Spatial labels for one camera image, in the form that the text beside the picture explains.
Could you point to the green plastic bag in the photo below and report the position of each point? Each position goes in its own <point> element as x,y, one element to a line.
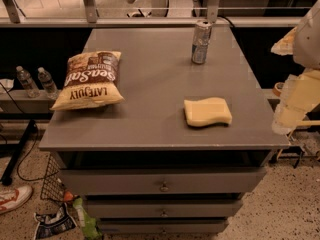
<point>88,224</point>

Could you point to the clear water bottle left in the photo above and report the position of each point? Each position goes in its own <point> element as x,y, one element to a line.
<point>27,82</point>

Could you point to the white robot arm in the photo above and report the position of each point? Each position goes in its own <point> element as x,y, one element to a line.
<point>306,46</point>

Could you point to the silver drink can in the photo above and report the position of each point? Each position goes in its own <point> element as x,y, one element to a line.
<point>201,40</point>

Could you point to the roll of brown tape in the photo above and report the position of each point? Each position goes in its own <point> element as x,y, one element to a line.
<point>277,89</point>

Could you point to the clear water bottle right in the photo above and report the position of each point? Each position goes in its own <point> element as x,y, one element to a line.
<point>47,83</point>

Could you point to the black wire basket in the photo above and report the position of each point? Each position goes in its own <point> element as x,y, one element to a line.
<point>52,188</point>

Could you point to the yellow sponge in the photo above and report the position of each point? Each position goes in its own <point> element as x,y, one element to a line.
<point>205,112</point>

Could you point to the clear water bottle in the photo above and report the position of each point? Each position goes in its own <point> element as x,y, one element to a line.
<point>47,83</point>
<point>27,82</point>

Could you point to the white orange sneaker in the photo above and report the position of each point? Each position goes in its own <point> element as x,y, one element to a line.
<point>12,199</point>

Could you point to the grey drawer cabinet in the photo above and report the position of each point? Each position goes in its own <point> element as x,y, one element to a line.
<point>138,165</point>

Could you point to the black stand leg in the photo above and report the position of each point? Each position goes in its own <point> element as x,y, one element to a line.
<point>6,178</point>

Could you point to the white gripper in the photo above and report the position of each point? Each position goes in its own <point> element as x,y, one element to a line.
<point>308,45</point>

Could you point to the brown chip bag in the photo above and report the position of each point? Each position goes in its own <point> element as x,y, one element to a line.
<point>90,81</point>

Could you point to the dark crumpled snack bag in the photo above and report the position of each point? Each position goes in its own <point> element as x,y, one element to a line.
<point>49,225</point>

